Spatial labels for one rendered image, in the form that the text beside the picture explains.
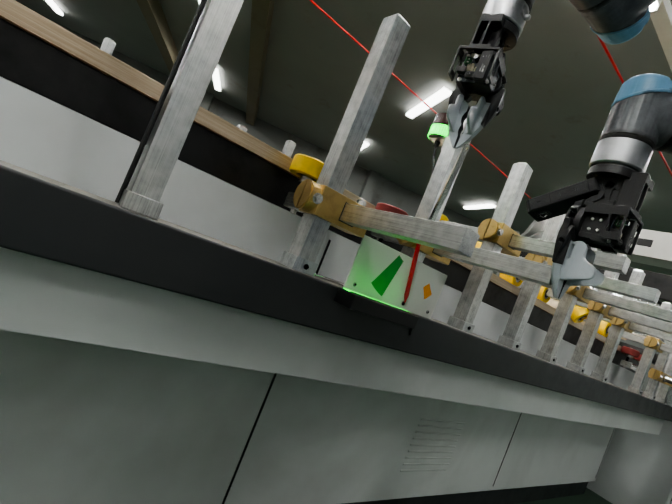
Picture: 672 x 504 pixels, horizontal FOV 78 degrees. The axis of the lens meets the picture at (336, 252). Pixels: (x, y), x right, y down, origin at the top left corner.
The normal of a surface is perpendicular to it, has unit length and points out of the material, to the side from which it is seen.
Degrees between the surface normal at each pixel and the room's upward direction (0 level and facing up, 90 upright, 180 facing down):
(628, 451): 90
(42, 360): 90
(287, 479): 90
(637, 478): 90
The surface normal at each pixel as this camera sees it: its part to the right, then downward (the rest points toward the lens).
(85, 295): 0.58, 0.22
